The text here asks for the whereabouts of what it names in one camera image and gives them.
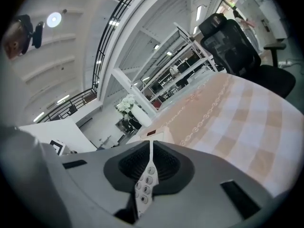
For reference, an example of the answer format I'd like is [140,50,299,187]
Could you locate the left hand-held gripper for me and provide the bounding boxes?
[49,139,67,156]

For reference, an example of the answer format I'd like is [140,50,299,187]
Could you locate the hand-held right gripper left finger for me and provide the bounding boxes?
[104,140,152,194]

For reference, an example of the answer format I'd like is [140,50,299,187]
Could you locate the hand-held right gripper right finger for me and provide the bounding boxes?
[152,140,195,196]

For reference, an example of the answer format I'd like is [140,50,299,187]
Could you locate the person's grey clothed torso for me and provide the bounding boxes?
[0,51,72,228]

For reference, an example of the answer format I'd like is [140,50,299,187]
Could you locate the white vase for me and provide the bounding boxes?
[131,104,152,128]

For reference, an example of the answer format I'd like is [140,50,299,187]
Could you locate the white flower bouquet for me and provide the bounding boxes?
[116,94,135,119]

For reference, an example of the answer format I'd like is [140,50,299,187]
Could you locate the pink checkered tablecloth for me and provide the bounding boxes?
[125,72,304,198]

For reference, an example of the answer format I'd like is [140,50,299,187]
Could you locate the person's head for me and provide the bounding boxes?
[2,14,34,62]

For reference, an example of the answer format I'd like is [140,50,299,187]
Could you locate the white shelving rack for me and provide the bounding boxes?
[140,21,219,109]

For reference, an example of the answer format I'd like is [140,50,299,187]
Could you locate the black balcony railing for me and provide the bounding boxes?
[37,0,145,124]

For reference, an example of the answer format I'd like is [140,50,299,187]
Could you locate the round ceiling light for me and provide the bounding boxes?
[46,11,62,29]

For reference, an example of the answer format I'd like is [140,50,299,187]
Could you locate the black mesh office chair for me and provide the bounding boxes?
[198,12,296,99]

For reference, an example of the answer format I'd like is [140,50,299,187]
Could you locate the white power strip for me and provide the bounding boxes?
[279,59,295,68]

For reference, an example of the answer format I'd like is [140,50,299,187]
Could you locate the ceiling tube lights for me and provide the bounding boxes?
[33,5,203,123]

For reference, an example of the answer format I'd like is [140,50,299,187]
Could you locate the black head-worn camera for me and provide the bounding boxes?
[31,21,45,49]

